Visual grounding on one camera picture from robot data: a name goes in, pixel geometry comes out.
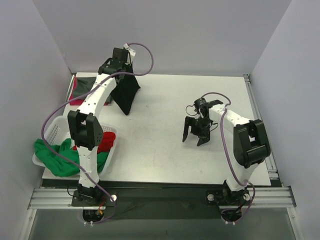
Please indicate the red t-shirt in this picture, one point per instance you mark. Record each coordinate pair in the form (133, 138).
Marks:
(107, 142)

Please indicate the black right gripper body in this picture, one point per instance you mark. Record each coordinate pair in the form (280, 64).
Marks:
(196, 125)

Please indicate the folded grey t-shirt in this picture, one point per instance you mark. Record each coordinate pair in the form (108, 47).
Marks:
(88, 81)

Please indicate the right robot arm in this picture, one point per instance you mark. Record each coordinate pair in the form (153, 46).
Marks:
(245, 142)

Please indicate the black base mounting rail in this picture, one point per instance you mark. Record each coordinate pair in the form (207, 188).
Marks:
(152, 211)

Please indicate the white plastic laundry basket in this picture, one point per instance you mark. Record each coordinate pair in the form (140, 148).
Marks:
(58, 131)

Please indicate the folded magenta t-shirt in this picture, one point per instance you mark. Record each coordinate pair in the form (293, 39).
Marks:
(75, 100)

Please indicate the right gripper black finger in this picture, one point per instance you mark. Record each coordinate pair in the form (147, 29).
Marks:
(203, 139)
(188, 122)

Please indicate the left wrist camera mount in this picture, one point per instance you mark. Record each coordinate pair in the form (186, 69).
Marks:
(131, 53)

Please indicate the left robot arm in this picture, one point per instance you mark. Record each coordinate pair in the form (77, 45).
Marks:
(85, 128)

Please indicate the black t-shirt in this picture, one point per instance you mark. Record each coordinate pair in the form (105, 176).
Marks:
(125, 92)

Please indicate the green t-shirt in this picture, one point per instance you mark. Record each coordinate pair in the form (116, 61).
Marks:
(59, 166)

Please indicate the aluminium frame rail front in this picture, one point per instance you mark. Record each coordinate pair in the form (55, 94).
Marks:
(261, 197)

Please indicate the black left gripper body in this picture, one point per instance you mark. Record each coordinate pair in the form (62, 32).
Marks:
(126, 69)

